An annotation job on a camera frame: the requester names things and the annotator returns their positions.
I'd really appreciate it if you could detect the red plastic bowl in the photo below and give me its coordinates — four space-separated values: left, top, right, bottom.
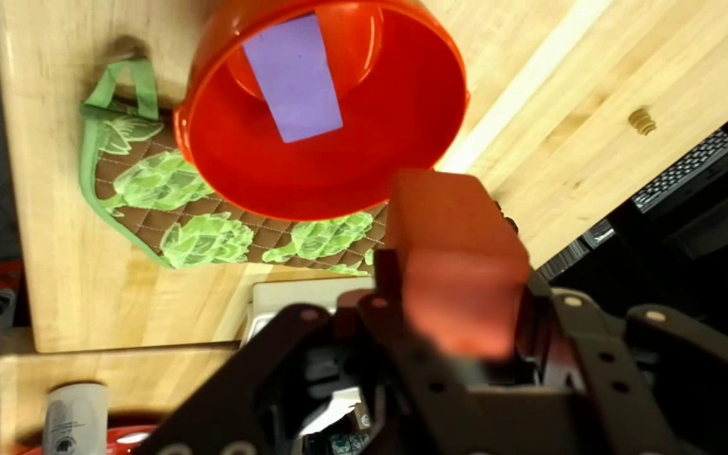
172 0 474 221

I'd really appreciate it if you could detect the grey cylindrical post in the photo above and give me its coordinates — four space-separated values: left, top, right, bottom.
43 378 112 455

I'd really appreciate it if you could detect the orange foam block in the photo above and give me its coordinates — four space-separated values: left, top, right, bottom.
371 166 537 361

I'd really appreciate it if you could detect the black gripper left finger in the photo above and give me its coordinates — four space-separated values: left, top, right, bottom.
158 251 501 455

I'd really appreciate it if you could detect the black keyboard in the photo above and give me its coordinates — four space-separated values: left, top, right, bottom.
633 129 728 214

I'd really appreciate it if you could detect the black monitor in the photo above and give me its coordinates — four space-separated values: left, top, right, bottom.
537 91 728 355

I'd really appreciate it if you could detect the green patterned pot holder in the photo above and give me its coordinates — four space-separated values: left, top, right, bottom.
78 56 391 277

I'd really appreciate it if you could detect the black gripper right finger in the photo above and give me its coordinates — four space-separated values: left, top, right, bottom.
513 275 728 455

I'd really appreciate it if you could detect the purple foam block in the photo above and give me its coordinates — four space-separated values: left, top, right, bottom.
241 13 346 147

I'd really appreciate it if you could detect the white box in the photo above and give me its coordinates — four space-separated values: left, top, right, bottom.
241 275 380 343

